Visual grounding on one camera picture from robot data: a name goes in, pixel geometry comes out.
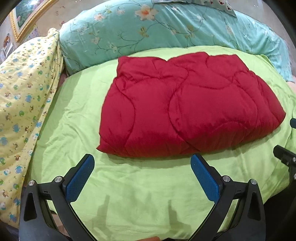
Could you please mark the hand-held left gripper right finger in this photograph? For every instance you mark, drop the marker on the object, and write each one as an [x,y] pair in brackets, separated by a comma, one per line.
[205,178]

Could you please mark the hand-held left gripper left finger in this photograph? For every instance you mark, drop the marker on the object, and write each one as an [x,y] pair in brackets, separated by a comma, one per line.
[78,176]

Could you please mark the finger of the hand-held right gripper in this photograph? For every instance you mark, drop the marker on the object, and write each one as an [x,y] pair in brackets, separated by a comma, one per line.
[284,155]
[293,122]

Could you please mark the red quilt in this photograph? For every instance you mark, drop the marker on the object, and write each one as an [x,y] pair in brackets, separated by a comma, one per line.
[185,104]

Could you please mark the green bed sheet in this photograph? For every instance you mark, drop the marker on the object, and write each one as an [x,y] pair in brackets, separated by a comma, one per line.
[138,197]

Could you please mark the pink bed sheet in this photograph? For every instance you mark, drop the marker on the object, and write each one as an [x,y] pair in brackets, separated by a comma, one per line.
[62,78]

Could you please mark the yellow printed blanket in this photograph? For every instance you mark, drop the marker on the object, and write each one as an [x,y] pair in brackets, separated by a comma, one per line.
[20,92]

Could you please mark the teal floral pillow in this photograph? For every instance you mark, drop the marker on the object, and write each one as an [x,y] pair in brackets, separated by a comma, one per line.
[115,30]

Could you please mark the gold picture frame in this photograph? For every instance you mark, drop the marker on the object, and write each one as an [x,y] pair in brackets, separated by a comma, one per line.
[25,16]

